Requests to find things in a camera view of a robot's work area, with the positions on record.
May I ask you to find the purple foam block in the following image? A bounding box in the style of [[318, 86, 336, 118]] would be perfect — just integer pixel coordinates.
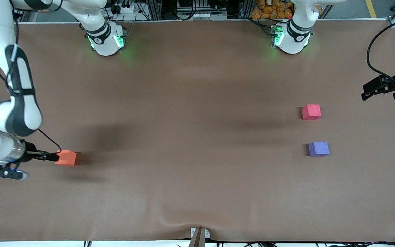
[[308, 141, 330, 157]]

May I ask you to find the red foam block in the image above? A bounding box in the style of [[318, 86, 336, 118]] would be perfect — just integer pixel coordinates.
[[302, 104, 322, 121]]

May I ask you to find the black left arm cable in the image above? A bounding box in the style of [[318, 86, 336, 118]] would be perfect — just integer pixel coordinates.
[[366, 15, 395, 88]]

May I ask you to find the white power strip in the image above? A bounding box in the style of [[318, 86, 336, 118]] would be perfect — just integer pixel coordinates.
[[115, 2, 140, 15]]

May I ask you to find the brown table mat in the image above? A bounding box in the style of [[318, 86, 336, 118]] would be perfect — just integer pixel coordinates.
[[0, 19, 395, 242]]

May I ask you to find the grey table clamp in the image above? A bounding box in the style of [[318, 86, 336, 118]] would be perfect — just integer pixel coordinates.
[[189, 227, 210, 247]]

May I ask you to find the bag of oranges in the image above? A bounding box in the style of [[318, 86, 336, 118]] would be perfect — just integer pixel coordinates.
[[251, 0, 294, 20]]

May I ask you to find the white connector strip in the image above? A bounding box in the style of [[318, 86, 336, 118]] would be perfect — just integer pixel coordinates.
[[177, 11, 228, 20]]

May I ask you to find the orange foam block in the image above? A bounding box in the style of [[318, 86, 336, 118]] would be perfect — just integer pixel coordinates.
[[54, 150, 77, 167]]

